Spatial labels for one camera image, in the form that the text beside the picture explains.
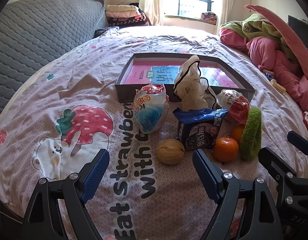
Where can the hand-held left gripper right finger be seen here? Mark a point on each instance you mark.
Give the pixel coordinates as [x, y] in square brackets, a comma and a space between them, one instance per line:
[205, 172]

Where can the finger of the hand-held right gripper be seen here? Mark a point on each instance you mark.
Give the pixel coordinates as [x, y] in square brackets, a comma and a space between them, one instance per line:
[300, 141]
[274, 161]

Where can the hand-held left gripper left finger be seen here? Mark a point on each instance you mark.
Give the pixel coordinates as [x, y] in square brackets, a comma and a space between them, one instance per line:
[96, 175]

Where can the orange mandarin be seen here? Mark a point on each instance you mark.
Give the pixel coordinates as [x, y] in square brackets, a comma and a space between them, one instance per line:
[225, 148]
[237, 133]

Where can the tan walnut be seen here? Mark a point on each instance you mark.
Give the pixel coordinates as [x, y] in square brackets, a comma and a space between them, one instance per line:
[170, 152]

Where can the blue cookie packet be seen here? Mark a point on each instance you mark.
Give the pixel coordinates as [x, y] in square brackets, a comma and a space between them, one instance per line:
[199, 132]

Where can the green fuzzy hair band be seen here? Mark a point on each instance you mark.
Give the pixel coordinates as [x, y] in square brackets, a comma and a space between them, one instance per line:
[254, 120]

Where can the red egg toy packet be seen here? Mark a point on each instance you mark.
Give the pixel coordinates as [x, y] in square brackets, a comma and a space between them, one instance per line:
[237, 110]

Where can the blue egg toy packet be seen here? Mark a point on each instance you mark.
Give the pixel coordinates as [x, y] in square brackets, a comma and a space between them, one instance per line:
[149, 115]

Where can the white pouch with black trim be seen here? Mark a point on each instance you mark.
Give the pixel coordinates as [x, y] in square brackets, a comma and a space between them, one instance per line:
[191, 90]

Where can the dark grey shallow cardboard box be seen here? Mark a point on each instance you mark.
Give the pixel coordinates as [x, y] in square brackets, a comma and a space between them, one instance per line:
[124, 92]

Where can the yellow snack packet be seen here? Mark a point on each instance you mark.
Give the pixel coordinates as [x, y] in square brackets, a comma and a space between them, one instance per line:
[279, 87]

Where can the pink quilt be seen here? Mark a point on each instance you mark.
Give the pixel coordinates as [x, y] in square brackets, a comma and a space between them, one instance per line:
[266, 52]

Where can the salmon quilted mat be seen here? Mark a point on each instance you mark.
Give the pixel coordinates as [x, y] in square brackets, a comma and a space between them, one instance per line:
[289, 32]

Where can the pink book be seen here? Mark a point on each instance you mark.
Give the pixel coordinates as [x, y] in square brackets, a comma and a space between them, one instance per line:
[141, 73]

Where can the black screen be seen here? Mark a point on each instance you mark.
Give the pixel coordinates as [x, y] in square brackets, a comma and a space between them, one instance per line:
[297, 27]

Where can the green blanket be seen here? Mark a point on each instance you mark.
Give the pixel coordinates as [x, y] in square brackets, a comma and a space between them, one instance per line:
[256, 26]

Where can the dark patterned pillow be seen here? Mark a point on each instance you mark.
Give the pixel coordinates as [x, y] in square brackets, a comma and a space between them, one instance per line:
[105, 32]

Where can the grey quilted headboard cover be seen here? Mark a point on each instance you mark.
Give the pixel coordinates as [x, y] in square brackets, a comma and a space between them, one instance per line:
[31, 37]

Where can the folded patterned cloth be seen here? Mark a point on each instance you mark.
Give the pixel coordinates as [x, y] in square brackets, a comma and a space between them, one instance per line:
[209, 16]

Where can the cream curtain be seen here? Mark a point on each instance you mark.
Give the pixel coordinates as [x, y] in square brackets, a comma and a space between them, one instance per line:
[225, 5]
[154, 0]

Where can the stack of folded blankets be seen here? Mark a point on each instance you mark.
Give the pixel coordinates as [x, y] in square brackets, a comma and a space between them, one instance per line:
[121, 12]

